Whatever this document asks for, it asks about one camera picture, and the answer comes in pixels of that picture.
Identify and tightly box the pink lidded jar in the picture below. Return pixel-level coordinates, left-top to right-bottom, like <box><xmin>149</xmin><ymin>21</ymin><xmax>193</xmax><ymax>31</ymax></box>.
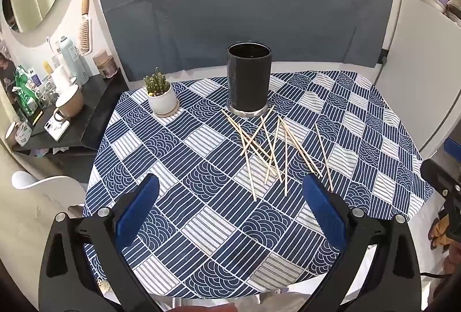
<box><xmin>93</xmin><ymin>50</ymin><xmax>118</xmax><ymax>79</ymax></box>

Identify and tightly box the grey backdrop cloth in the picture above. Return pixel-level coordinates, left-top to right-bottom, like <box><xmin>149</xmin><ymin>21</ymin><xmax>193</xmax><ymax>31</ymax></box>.
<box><xmin>91</xmin><ymin>0</ymin><xmax>397</xmax><ymax>82</ymax></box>

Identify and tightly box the black side shelf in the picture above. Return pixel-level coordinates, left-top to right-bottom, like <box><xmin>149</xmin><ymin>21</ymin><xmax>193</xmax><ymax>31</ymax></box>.
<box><xmin>12</xmin><ymin>72</ymin><xmax>130</xmax><ymax>158</ymax></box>

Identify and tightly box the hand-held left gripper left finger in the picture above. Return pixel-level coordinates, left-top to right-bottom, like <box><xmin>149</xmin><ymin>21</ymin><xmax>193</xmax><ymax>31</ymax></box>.
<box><xmin>39</xmin><ymin>173</ymin><xmax>171</xmax><ymax>312</ymax></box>

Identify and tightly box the brown slipper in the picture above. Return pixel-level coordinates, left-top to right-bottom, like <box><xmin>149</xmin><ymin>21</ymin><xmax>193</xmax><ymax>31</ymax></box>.
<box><xmin>428</xmin><ymin>215</ymin><xmax>451</xmax><ymax>251</ymax></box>

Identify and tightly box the round wooden saucer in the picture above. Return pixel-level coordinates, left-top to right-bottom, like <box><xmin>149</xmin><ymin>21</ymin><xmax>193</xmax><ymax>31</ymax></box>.
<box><xmin>153</xmin><ymin>101</ymin><xmax>181</xmax><ymax>118</ymax></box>

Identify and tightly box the white panel board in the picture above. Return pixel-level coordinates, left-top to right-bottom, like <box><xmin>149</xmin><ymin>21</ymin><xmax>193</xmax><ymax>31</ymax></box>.
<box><xmin>375</xmin><ymin>0</ymin><xmax>461</xmax><ymax>159</ymax></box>

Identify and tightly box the wall poster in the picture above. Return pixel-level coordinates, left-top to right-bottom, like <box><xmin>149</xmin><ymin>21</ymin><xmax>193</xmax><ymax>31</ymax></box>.
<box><xmin>0</xmin><ymin>49</ymin><xmax>17</xmax><ymax>97</ymax></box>

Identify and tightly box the pale green spray bottle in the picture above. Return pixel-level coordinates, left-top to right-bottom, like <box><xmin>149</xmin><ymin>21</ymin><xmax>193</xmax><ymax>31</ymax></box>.
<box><xmin>59</xmin><ymin>35</ymin><xmax>90</xmax><ymax>86</ymax></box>

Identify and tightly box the wooden hairbrush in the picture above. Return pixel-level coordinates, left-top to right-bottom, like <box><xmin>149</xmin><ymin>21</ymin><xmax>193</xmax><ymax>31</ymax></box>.
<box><xmin>77</xmin><ymin>0</ymin><xmax>93</xmax><ymax>56</ymax></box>

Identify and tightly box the cream mug brown rim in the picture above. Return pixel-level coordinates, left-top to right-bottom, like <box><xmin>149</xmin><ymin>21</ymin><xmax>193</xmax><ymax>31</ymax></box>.
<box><xmin>55</xmin><ymin>85</ymin><xmax>85</xmax><ymax>118</ymax></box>

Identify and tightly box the green packet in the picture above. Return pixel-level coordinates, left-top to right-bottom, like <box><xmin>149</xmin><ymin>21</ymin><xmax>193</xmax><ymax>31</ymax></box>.
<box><xmin>14</xmin><ymin>65</ymin><xmax>40</xmax><ymax>115</ymax></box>

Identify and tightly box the pile of wooden chopsticks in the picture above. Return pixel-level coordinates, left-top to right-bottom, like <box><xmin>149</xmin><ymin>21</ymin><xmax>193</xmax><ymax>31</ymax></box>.
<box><xmin>220</xmin><ymin>105</ymin><xmax>335</xmax><ymax>202</ymax></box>

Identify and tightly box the white chair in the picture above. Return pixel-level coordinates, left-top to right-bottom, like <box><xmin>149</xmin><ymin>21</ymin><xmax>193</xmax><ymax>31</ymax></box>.
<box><xmin>11</xmin><ymin>171</ymin><xmax>87</xmax><ymax>212</ymax></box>

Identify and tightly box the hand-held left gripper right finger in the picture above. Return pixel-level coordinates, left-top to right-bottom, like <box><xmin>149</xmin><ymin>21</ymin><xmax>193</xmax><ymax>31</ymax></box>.
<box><xmin>299</xmin><ymin>173</ymin><xmax>423</xmax><ymax>312</ymax></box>

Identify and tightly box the small potted cactus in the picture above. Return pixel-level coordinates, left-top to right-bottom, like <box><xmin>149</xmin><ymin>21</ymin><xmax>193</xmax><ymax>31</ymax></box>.
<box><xmin>143</xmin><ymin>68</ymin><xmax>178</xmax><ymax>116</ymax></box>

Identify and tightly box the white slim bottle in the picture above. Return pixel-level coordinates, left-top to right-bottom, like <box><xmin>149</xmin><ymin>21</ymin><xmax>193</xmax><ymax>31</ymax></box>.
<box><xmin>47</xmin><ymin>38</ymin><xmax>60</xmax><ymax>65</ymax></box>

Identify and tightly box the black cylindrical utensil holder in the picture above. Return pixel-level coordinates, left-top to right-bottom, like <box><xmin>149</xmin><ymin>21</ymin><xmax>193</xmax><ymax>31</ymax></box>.
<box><xmin>226</xmin><ymin>42</ymin><xmax>272</xmax><ymax>113</ymax></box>

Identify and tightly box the small white box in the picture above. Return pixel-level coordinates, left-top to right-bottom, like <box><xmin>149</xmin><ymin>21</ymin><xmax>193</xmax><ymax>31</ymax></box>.
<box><xmin>14</xmin><ymin>123</ymin><xmax>31</xmax><ymax>147</ymax></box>

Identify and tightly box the white paper roll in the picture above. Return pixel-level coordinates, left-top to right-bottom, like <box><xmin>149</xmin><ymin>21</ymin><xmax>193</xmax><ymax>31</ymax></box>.
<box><xmin>50</xmin><ymin>64</ymin><xmax>73</xmax><ymax>97</ymax></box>

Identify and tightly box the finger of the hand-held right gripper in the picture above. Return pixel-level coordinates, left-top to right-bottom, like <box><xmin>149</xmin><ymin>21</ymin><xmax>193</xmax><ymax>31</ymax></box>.
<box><xmin>420</xmin><ymin>158</ymin><xmax>461</xmax><ymax>198</ymax></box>
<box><xmin>444</xmin><ymin>138</ymin><xmax>461</xmax><ymax>158</ymax></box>

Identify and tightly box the blue white patterned tablecloth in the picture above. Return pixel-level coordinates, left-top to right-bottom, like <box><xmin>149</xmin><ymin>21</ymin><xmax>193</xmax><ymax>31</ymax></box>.
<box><xmin>82</xmin><ymin>70</ymin><xmax>434</xmax><ymax>296</ymax></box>

